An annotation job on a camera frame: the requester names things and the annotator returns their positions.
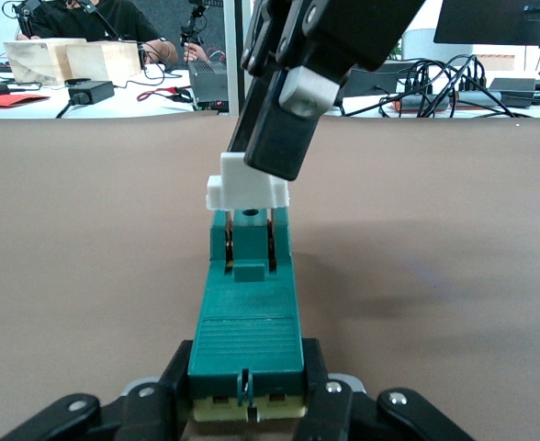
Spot large pale wooden block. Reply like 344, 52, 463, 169
3, 39, 87, 87

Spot black plug cable tangle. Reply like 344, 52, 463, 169
375, 53, 528, 119

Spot green load switch white handle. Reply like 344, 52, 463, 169
186, 151, 309, 424

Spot red paper sheet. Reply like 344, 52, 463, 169
0, 94, 51, 109

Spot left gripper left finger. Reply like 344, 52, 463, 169
0, 338, 197, 441

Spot brown table cover sheet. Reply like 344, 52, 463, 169
0, 112, 540, 441

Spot black power supply box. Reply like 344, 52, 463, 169
186, 59, 231, 114

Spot black articulated stand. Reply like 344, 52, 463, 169
177, 0, 207, 61
1, 0, 44, 40

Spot black computer monitor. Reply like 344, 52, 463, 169
433, 0, 540, 47

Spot white vertical post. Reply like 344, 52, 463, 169
223, 0, 244, 116

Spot person in black shirt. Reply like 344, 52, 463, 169
35, 0, 179, 65

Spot grey flat device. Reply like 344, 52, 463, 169
488, 76, 537, 93

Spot black power adapter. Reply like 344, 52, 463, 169
67, 80, 116, 106

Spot red and black test leads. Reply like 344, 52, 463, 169
136, 85, 193, 105

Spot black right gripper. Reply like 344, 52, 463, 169
227, 0, 427, 181

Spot black equipment box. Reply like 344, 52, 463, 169
343, 62, 432, 100

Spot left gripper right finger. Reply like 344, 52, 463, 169
292, 337, 478, 441

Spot grey power strip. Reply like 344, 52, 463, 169
391, 89, 505, 114

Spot small pale wooden block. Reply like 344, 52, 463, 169
66, 40, 142, 84

